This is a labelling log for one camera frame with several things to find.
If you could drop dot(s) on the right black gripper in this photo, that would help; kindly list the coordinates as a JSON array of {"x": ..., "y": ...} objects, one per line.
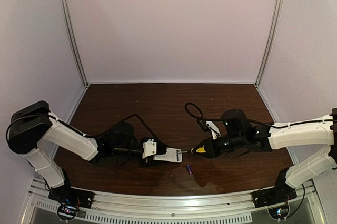
[{"x": 212, "y": 149}]

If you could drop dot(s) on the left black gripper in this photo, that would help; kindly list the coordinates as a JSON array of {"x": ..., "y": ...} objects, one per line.
[{"x": 160, "y": 150}]

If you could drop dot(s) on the yellow handled screwdriver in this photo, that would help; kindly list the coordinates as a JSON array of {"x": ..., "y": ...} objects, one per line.
[{"x": 193, "y": 151}]

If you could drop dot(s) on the white remote control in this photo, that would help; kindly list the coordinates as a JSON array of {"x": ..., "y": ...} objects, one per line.
[{"x": 172, "y": 155}]

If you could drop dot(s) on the battery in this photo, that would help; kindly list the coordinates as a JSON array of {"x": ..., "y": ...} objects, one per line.
[{"x": 189, "y": 170}]

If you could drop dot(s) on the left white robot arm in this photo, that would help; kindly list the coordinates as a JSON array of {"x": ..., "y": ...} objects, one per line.
[{"x": 34, "y": 124}]

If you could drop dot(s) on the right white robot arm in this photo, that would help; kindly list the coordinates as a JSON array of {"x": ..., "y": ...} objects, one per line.
[{"x": 255, "y": 136}]

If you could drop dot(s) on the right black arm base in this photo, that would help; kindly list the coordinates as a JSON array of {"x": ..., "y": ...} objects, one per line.
[{"x": 276, "y": 199}]

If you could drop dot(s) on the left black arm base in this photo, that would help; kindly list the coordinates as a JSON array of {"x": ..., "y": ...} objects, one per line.
[{"x": 70, "y": 202}]

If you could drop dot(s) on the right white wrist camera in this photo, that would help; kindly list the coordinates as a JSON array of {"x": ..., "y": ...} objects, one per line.
[{"x": 213, "y": 129}]

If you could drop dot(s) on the front aluminium rail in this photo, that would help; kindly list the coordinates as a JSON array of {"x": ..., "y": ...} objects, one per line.
[{"x": 237, "y": 207}]

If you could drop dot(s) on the right aluminium frame post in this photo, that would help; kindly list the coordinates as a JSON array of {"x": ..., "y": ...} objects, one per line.
[{"x": 277, "y": 10}]

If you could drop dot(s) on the aluminium frame post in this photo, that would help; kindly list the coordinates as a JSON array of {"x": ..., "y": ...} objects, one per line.
[
  {"x": 277, "y": 10},
  {"x": 73, "y": 43}
]

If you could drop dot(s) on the left aluminium frame post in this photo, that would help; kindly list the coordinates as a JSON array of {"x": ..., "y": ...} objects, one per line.
[{"x": 73, "y": 43}]

